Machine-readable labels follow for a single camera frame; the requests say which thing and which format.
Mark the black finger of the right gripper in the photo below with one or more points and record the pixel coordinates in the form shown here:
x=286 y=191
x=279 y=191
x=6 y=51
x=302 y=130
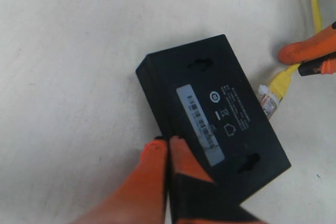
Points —
x=318 y=66

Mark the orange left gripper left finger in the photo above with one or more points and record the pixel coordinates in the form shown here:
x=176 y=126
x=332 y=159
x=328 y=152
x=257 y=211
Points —
x=142 y=196

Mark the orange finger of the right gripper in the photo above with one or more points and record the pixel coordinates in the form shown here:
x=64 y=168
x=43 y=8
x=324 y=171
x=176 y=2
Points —
x=319 y=45

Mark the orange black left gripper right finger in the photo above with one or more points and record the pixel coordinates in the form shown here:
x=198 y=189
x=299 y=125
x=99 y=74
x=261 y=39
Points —
x=194 y=195

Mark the black network switch box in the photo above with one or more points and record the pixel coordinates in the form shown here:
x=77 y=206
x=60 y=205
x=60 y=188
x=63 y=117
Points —
x=199 y=91

